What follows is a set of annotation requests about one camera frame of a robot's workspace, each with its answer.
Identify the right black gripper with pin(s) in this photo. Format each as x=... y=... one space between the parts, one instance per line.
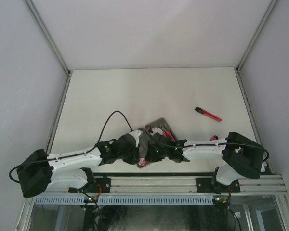
x=151 y=156

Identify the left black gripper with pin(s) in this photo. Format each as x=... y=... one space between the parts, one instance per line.
x=134 y=159

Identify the red black pliers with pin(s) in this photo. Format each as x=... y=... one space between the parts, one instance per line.
x=167 y=133

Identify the grey plastic tool case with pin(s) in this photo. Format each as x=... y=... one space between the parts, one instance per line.
x=145 y=137

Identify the black electrical tape roll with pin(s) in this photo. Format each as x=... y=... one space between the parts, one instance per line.
x=142 y=162

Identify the red black utility knife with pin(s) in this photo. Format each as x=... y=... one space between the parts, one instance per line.
x=208 y=114

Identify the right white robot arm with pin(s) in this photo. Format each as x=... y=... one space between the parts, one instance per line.
x=243 y=158

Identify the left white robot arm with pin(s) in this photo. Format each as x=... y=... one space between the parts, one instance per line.
x=42 y=171

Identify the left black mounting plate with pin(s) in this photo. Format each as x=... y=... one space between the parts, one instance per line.
x=103 y=184

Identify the black mounting plate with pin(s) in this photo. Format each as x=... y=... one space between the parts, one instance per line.
x=103 y=184
x=205 y=185

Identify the red black bit holder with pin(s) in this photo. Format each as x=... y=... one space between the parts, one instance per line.
x=214 y=138

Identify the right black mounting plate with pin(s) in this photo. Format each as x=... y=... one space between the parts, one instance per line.
x=205 y=185

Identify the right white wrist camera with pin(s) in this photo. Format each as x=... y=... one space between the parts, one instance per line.
x=155 y=130

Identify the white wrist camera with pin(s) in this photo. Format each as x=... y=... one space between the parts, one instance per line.
x=155 y=130
x=136 y=134

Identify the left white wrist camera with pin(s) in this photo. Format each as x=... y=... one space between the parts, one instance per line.
x=136 y=134

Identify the blue slotted cable duct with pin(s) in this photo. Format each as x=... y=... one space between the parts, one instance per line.
x=126 y=200

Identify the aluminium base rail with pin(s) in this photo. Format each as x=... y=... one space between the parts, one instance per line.
x=184 y=185

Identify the left aluminium frame post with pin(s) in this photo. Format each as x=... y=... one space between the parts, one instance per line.
x=31 y=7

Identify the aluminium frame post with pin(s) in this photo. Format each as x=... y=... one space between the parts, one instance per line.
x=239 y=69
x=31 y=7

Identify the right aluminium frame post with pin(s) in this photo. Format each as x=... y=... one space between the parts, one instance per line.
x=239 y=69

